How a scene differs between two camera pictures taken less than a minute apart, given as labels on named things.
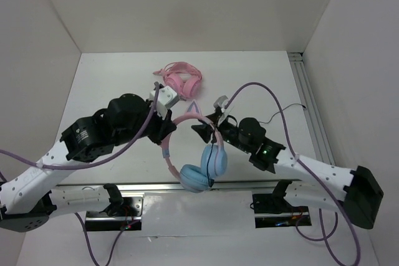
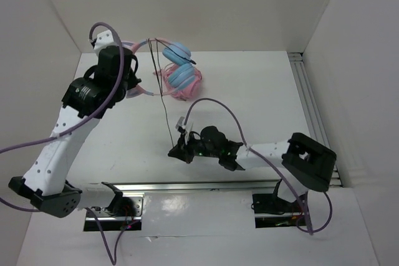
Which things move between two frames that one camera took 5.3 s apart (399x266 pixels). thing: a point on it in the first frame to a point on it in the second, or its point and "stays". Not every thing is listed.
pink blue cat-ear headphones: [214, 157] to [182, 78]
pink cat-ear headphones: [184, 78] stays
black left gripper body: [156, 127] to [131, 80]
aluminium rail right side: [312, 108] stays
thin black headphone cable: [211, 182] to [159, 76]
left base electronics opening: [127, 214] stays
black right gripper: [204, 130] to [180, 152]
